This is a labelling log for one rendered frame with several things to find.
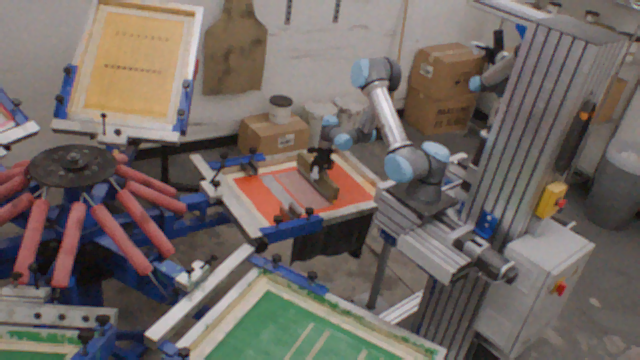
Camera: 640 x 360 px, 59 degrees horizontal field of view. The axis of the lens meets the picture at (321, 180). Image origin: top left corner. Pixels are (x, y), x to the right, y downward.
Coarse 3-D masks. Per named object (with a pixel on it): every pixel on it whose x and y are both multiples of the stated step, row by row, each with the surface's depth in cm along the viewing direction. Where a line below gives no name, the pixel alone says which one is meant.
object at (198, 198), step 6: (180, 198) 242; (186, 198) 243; (192, 198) 243; (198, 198) 244; (204, 198) 245; (186, 204) 240; (192, 204) 241; (198, 204) 243; (210, 204) 247; (216, 204) 249; (192, 210) 243
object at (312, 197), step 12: (348, 180) 292; (300, 192) 276; (312, 192) 278; (348, 192) 283; (360, 192) 284; (264, 204) 263; (276, 204) 264; (300, 204) 267; (312, 204) 269; (324, 204) 270; (336, 204) 272; (348, 204) 274; (264, 216) 255
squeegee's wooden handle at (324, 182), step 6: (300, 156) 288; (306, 156) 287; (300, 162) 289; (306, 162) 284; (306, 168) 285; (318, 168) 278; (318, 174) 276; (324, 174) 274; (318, 180) 277; (324, 180) 272; (330, 180) 271; (324, 186) 273; (330, 186) 268; (336, 186) 267; (330, 192) 269; (336, 192) 267; (330, 198) 270; (336, 198) 270
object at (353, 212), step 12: (276, 156) 294; (288, 156) 297; (312, 156) 306; (348, 156) 306; (228, 168) 279; (240, 168) 283; (360, 168) 297; (372, 180) 290; (240, 204) 254; (372, 204) 270; (252, 216) 248; (324, 216) 256; (336, 216) 257; (348, 216) 262
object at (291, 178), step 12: (288, 168) 293; (336, 168) 301; (240, 180) 277; (252, 180) 279; (276, 180) 282; (288, 180) 283; (300, 180) 285; (336, 180) 290; (252, 192) 270; (264, 192) 271; (288, 192) 275
